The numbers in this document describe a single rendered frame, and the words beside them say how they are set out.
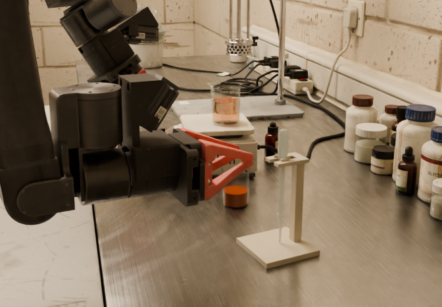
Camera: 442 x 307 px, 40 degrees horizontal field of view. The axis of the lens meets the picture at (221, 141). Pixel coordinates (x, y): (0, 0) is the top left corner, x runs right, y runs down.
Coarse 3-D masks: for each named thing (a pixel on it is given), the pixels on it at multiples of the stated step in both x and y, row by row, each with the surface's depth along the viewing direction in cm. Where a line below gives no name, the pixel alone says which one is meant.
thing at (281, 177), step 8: (280, 168) 77; (280, 176) 77; (280, 184) 77; (280, 192) 78; (280, 200) 78; (280, 208) 78; (280, 216) 79; (280, 224) 79; (280, 232) 79; (280, 240) 80
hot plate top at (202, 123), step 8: (184, 120) 109; (192, 120) 109; (200, 120) 109; (208, 120) 109; (240, 120) 109; (248, 120) 109; (192, 128) 104; (200, 128) 104; (208, 128) 104; (216, 128) 104; (224, 128) 104; (232, 128) 104; (240, 128) 104; (248, 128) 104
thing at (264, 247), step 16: (272, 160) 76; (288, 160) 76; (304, 160) 76; (240, 240) 81; (256, 240) 81; (272, 240) 81; (288, 240) 81; (304, 240) 81; (256, 256) 77; (272, 256) 76; (288, 256) 76; (304, 256) 77
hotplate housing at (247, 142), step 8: (216, 136) 104; (224, 136) 104; (232, 136) 104; (240, 136) 105; (248, 136) 105; (240, 144) 103; (248, 144) 103; (256, 144) 104; (248, 152) 103; (256, 152) 104; (240, 160) 104; (256, 160) 105; (256, 168) 105; (216, 176) 104
